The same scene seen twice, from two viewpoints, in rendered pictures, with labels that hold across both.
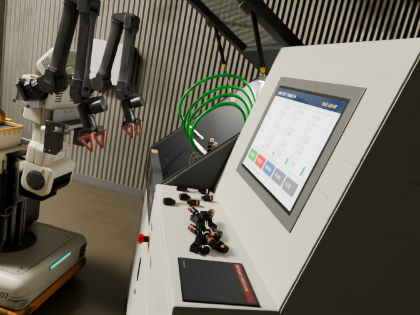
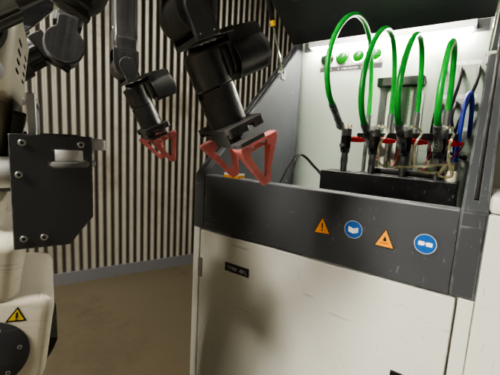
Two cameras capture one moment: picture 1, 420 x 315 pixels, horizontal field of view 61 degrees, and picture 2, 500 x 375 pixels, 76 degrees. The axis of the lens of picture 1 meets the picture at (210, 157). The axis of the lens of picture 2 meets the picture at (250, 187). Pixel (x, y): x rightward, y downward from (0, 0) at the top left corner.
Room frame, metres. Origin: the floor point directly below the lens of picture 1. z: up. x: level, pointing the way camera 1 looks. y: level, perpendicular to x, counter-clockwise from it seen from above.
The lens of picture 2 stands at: (1.14, 0.84, 1.05)
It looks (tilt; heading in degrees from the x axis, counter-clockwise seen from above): 8 degrees down; 319
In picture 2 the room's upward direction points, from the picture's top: 3 degrees clockwise
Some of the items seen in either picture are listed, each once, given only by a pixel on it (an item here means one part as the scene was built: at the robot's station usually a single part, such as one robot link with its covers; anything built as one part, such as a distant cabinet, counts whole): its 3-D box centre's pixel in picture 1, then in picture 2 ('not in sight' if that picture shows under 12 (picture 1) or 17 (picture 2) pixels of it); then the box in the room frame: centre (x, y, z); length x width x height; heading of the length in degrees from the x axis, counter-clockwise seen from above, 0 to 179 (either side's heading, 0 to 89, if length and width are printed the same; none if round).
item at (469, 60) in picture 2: not in sight; (455, 102); (1.50, -0.30, 1.20); 0.13 x 0.03 x 0.31; 14
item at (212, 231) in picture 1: (204, 225); not in sight; (0.93, -0.02, 1.01); 0.23 x 0.11 x 0.06; 14
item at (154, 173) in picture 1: (154, 180); (304, 219); (1.62, 0.24, 0.87); 0.62 x 0.04 x 0.16; 14
